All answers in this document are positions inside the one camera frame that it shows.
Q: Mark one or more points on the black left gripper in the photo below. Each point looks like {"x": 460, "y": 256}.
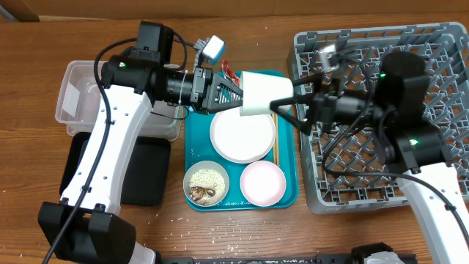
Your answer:
{"x": 204, "y": 76}

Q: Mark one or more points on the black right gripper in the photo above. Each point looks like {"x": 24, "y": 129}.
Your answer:
{"x": 317, "y": 111}

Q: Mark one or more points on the wooden chopstick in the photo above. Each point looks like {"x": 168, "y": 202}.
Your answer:
{"x": 278, "y": 147}
{"x": 275, "y": 120}

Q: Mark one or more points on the white paper cup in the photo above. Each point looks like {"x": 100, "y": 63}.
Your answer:
{"x": 260, "y": 89}

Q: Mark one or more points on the large pink plate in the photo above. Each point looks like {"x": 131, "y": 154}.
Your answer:
{"x": 242, "y": 139}

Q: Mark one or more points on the small pink bowl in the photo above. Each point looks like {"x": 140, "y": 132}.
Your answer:
{"x": 263, "y": 183}

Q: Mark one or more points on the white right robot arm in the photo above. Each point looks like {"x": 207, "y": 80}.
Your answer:
{"x": 412, "y": 148}

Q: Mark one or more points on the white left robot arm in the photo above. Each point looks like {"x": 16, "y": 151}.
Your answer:
{"x": 84, "y": 225}

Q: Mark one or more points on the grey dishwasher rack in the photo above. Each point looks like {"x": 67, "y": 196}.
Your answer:
{"x": 347, "y": 176}

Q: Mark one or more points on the red foil wrapper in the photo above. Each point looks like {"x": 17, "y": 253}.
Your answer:
{"x": 229, "y": 74}

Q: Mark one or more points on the grey bowl with rice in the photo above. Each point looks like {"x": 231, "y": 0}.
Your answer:
{"x": 206, "y": 184}

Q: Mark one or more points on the teal plastic tray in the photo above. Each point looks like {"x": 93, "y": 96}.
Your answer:
{"x": 198, "y": 147}

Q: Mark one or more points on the black plastic tray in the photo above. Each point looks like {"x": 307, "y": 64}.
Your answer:
{"x": 146, "y": 174}

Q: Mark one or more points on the clear plastic container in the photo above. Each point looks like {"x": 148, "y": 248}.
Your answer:
{"x": 79, "y": 99}

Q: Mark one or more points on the black rail at bottom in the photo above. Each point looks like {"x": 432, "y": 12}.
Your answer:
{"x": 366, "y": 254}

